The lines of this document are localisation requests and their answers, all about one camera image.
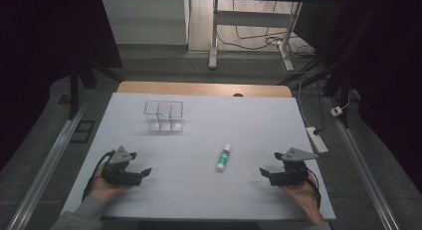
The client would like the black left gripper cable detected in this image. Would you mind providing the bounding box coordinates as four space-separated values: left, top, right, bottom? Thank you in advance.
81 149 116 203

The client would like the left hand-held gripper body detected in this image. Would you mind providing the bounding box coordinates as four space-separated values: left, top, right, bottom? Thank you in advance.
100 145 143 187

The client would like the person's left hand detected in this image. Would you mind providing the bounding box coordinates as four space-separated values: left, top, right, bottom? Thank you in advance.
88 161 133 205

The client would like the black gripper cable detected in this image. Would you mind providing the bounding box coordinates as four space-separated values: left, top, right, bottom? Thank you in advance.
306 168 323 211
81 149 116 203

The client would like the white power strip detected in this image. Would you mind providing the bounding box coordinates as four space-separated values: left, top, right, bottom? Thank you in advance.
305 125 329 155

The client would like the black metal stand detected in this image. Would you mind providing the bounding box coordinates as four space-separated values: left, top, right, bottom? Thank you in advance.
278 0 383 128
67 54 124 120

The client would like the clear plastic compartment organizer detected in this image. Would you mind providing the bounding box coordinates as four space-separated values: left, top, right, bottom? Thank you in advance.
142 100 185 133

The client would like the person's right hand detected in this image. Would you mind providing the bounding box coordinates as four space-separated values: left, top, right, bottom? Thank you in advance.
280 181 325 225

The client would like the wooden table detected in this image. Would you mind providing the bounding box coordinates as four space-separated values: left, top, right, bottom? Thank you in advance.
115 80 294 99

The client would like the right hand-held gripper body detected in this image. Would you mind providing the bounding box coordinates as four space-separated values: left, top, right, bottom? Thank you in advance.
269 146 319 187

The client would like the dark curtain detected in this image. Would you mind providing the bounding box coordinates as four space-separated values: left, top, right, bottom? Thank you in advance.
344 0 422 186
0 0 123 173

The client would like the black floor frame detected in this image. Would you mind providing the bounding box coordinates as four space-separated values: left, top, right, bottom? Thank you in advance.
70 118 97 144

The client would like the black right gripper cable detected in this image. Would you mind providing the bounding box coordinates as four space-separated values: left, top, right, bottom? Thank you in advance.
306 168 323 211

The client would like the aluminium rail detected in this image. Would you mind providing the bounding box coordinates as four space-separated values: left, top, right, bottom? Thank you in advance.
325 97 403 230
5 102 90 230

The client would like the white floor cable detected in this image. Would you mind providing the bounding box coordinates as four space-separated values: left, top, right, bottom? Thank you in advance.
264 33 317 76

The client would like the white-framed desk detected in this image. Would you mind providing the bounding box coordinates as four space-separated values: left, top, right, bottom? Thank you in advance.
101 0 342 73

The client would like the black plug cable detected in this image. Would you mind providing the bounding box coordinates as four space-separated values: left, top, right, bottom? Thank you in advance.
312 80 328 135

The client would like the white foam board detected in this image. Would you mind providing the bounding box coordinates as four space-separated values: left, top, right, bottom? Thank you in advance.
61 92 337 222

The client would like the black floor cable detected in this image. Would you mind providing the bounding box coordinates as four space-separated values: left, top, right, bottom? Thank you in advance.
216 0 291 52

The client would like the white and green glue stick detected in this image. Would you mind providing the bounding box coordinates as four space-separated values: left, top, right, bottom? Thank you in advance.
215 142 232 173

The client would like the white cabinet panel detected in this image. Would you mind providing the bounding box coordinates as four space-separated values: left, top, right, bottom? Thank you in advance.
101 0 190 46

